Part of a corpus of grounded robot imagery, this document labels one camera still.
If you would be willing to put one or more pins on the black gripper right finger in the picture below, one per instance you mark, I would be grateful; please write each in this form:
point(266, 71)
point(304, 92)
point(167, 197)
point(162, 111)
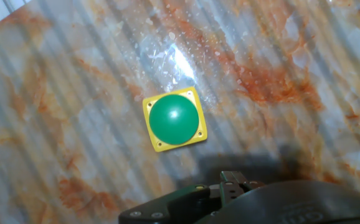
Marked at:
point(231, 186)

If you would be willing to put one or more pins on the yellow box green mushroom button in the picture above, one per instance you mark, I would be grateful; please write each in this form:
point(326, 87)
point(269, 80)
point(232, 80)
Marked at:
point(173, 119)

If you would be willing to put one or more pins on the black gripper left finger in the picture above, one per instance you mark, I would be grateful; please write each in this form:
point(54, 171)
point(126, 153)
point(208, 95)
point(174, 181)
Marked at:
point(173, 207)

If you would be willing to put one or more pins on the orange marble pattern mat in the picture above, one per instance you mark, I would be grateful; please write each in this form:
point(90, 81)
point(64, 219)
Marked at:
point(261, 124)

